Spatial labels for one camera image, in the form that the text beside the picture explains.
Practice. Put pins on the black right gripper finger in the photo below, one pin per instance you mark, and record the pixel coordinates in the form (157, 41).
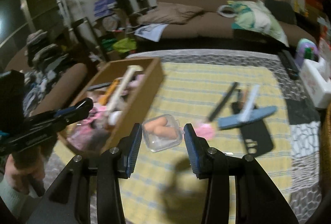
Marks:
(73, 114)

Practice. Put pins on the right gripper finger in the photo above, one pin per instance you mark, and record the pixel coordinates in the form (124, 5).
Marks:
(196, 149)
(129, 147)

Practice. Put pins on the clear box with sponges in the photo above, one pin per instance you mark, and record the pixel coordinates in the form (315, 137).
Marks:
(162, 133)

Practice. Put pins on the blue nail file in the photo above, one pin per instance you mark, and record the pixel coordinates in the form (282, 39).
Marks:
(231, 122)

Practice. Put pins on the light green sleeve forearm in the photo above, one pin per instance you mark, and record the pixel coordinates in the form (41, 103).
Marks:
(13, 199)

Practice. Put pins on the person left hand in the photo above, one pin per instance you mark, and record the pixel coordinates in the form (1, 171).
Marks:
(17, 176)

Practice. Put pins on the pink fluffy item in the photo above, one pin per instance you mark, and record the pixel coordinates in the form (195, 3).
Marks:
(204, 130)

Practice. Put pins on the brown cardboard box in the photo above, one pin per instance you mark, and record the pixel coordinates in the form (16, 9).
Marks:
(137, 104)

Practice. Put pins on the white nail file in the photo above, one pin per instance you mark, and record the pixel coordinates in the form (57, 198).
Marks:
(246, 111)

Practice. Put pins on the yellow plaid cloth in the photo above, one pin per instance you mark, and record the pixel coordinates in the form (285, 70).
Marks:
(237, 186)

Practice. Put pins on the black nail file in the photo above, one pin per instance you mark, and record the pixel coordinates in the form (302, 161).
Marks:
(222, 102)

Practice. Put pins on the grey stone pattern mat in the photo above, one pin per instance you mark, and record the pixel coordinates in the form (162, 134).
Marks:
(297, 135)

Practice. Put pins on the white paper sheet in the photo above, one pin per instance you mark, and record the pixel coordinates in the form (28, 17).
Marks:
(151, 32)

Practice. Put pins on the black remote control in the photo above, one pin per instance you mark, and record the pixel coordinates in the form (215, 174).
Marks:
(289, 64)

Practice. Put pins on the brown cushion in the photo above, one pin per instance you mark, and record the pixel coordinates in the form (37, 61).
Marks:
(169, 13)

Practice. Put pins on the white tissue box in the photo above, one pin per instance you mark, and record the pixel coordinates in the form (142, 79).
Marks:
(315, 85)

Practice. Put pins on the purple toy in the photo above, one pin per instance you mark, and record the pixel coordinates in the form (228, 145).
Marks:
(306, 49)

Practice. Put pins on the green white pillow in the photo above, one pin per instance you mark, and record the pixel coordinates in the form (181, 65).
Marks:
(256, 17)

